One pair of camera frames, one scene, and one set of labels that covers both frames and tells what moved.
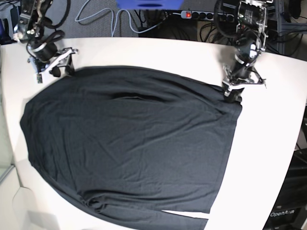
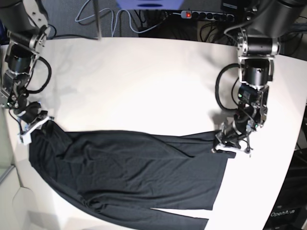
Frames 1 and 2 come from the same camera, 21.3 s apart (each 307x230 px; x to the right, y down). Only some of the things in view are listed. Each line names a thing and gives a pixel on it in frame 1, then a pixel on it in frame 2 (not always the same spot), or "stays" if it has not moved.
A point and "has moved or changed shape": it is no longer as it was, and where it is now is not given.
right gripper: [235, 81] to [227, 139]
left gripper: [61, 60] to [32, 124]
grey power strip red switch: [206, 16] stays
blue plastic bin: [149, 5] stays
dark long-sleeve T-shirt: [120, 144] has moved or changed shape
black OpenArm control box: [289, 211] stays
